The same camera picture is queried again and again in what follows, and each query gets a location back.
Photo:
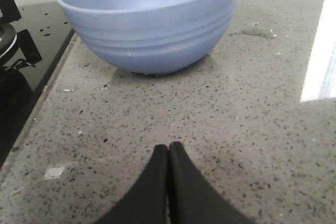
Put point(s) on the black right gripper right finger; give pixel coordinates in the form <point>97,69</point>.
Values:
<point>191,198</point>

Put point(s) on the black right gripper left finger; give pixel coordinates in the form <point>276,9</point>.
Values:
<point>145,202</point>

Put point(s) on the black pot support grate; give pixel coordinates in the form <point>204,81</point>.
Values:
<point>13,41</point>

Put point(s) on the white tape piece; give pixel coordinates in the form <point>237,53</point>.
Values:
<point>54,173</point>

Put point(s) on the light blue ribbed bowl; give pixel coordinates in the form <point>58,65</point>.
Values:
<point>149,36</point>

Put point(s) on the black glass gas cooktop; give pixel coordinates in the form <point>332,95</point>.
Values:
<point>43,33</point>

